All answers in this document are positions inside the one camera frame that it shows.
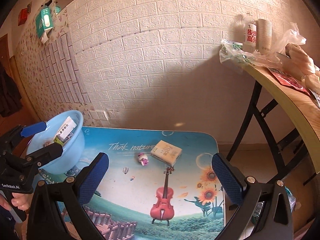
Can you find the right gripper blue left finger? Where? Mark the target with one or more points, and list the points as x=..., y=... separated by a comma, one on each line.
x=90, y=177

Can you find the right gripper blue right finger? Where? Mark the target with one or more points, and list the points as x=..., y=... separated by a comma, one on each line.
x=230, y=177

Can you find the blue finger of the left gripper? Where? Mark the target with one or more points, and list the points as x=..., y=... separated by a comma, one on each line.
x=45, y=155
x=33, y=129

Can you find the white long spoon packet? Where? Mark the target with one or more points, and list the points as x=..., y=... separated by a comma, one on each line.
x=66, y=128

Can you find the pink purple toy figure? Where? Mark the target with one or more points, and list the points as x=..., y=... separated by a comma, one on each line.
x=143, y=159

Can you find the beige tissue pack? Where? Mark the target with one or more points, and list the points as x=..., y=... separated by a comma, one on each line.
x=166, y=152

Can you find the green white bag roll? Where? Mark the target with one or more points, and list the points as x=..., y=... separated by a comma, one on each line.
x=59, y=140

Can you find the person's left hand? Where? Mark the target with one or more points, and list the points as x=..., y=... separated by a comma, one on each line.
x=21, y=201

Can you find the dark hanging jacket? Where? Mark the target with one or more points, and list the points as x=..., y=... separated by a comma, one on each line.
x=10, y=98

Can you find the green bag trash bin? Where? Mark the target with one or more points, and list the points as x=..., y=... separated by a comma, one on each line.
x=259, y=206

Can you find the yellow-edged folding table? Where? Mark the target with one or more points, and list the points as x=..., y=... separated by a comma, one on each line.
x=304, y=114

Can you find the green white plastic bag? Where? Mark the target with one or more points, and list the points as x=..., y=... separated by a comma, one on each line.
x=233, y=51

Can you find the bread in plastic bag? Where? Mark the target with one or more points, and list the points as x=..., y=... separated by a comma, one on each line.
x=296, y=62

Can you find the white bottle red label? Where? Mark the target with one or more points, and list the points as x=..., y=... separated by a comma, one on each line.
x=250, y=33

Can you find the stack of paper cups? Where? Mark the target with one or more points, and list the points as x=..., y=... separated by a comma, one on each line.
x=264, y=36

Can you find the green wall tissue box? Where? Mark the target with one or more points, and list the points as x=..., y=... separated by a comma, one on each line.
x=44, y=24

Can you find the red wall fire alarm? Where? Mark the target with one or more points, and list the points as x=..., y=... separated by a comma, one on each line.
x=23, y=16

